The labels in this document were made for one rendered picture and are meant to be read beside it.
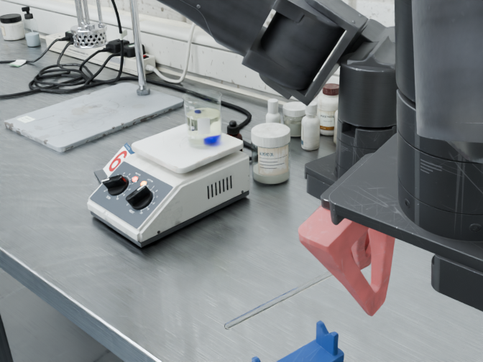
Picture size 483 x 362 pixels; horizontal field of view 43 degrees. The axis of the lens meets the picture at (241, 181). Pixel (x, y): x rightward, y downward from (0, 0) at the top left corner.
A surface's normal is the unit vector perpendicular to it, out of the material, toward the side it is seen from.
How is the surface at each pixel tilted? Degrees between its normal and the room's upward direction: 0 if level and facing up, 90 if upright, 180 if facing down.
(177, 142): 0
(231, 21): 98
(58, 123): 0
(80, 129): 0
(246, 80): 90
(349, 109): 90
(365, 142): 90
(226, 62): 90
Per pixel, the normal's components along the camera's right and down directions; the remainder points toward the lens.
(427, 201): -0.75, 0.48
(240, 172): 0.69, 0.32
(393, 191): -0.16, -0.80
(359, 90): -0.58, 0.40
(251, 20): -0.14, 0.59
